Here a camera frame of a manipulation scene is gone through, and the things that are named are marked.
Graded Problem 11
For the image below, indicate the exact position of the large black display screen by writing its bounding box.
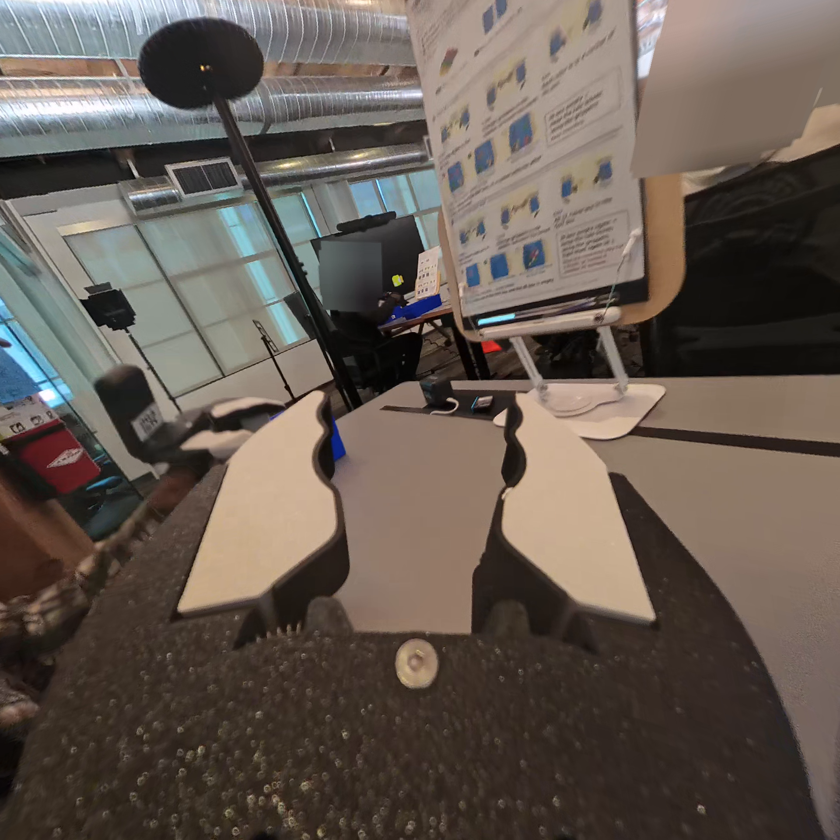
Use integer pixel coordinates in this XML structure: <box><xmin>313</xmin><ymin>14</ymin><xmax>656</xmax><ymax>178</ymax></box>
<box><xmin>311</xmin><ymin>215</ymin><xmax>426</xmax><ymax>309</ymax></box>

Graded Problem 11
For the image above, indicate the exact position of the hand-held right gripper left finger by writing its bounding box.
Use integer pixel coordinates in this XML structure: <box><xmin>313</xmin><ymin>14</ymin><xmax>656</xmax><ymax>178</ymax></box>
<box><xmin>177</xmin><ymin>390</ymin><xmax>349</xmax><ymax>632</ymax></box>

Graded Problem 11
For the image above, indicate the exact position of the wood-framed instruction board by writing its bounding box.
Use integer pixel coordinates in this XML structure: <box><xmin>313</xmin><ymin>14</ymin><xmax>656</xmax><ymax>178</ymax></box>
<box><xmin>407</xmin><ymin>0</ymin><xmax>686</xmax><ymax>342</ymax></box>

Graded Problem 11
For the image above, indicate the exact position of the black thin monitor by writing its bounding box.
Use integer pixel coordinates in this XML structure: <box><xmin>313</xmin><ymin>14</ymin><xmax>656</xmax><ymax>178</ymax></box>
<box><xmin>283</xmin><ymin>292</ymin><xmax>322</xmax><ymax>342</ymax></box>

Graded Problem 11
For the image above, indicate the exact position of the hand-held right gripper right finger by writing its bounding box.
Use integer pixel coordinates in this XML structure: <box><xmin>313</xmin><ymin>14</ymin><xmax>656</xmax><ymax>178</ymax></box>
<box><xmin>472</xmin><ymin>392</ymin><xmax>657</xmax><ymax>637</ymax></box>

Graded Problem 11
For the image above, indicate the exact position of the silver ventilation duct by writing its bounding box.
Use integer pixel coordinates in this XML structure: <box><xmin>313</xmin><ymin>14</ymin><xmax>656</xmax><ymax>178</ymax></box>
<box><xmin>0</xmin><ymin>0</ymin><xmax>421</xmax><ymax>67</ymax></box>
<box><xmin>0</xmin><ymin>73</ymin><xmax>427</xmax><ymax>140</ymax></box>
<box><xmin>120</xmin><ymin>143</ymin><xmax>431</xmax><ymax>214</ymax></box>

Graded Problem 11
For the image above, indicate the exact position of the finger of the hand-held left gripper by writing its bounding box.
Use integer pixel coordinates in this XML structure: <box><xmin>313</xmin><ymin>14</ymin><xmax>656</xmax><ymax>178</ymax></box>
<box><xmin>180</xmin><ymin>430</ymin><xmax>253</xmax><ymax>455</ymax></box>
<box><xmin>210</xmin><ymin>396</ymin><xmax>284</xmax><ymax>422</ymax></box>

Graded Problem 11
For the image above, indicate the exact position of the wooden desk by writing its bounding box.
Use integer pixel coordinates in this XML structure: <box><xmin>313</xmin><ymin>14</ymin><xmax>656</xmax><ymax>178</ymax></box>
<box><xmin>381</xmin><ymin>303</ymin><xmax>490</xmax><ymax>382</ymax></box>

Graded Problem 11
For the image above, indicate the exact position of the white tablet stand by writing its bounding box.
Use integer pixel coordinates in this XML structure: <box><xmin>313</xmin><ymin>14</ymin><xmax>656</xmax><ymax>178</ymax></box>
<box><xmin>459</xmin><ymin>305</ymin><xmax>667</xmax><ymax>441</ymax></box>

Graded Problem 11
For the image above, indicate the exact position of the black floor lamp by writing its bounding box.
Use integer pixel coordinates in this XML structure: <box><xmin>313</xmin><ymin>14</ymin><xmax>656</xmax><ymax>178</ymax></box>
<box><xmin>138</xmin><ymin>18</ymin><xmax>363</xmax><ymax>411</ymax></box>

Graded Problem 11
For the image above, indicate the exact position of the white duct vent grille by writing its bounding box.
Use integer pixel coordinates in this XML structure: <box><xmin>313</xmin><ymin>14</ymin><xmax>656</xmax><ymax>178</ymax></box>
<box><xmin>164</xmin><ymin>157</ymin><xmax>245</xmax><ymax>198</ymax></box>

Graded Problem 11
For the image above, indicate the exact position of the black mesh chair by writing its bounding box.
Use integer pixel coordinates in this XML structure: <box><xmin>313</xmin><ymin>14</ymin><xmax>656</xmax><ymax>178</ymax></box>
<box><xmin>656</xmin><ymin>151</ymin><xmax>840</xmax><ymax>378</ymax></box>

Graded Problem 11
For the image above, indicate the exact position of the person's left forearm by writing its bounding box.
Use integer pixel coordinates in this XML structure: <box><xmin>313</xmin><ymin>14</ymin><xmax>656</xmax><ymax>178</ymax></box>
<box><xmin>0</xmin><ymin>459</ymin><xmax>217</xmax><ymax>723</ymax></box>

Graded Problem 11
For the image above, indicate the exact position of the black ceiling pole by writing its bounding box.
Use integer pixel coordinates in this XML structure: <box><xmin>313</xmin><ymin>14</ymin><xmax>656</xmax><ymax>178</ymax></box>
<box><xmin>252</xmin><ymin>319</ymin><xmax>296</xmax><ymax>401</ymax></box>

